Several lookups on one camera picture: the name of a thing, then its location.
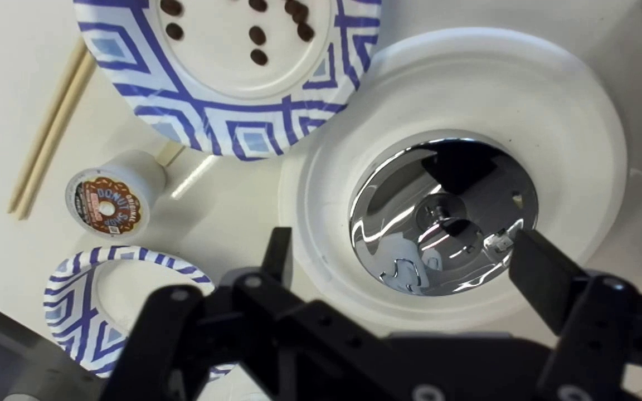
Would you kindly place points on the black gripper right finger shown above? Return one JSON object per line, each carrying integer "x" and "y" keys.
{"x": 595, "y": 326}

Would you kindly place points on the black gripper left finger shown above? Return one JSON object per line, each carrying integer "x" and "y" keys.
{"x": 179, "y": 340}

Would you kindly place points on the shiny metal bowl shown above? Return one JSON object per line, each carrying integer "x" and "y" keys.
{"x": 401, "y": 215}

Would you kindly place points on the empty blue patterned paper bowl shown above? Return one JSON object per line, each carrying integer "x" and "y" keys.
{"x": 83, "y": 297}

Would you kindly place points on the coffee pod cup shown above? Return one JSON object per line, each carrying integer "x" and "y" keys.
{"x": 110, "y": 202}

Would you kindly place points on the thin white stick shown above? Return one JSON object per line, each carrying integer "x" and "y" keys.
{"x": 195, "y": 178}

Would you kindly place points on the white bowl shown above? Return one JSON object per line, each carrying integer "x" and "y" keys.
{"x": 544, "y": 103}

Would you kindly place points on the wooden chopsticks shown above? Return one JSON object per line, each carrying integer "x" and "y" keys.
{"x": 57, "y": 137}

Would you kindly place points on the wooden stir stick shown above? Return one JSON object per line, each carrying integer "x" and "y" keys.
{"x": 44, "y": 124}

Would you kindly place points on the patterned bowl with coffee beans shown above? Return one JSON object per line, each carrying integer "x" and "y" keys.
{"x": 216, "y": 80}

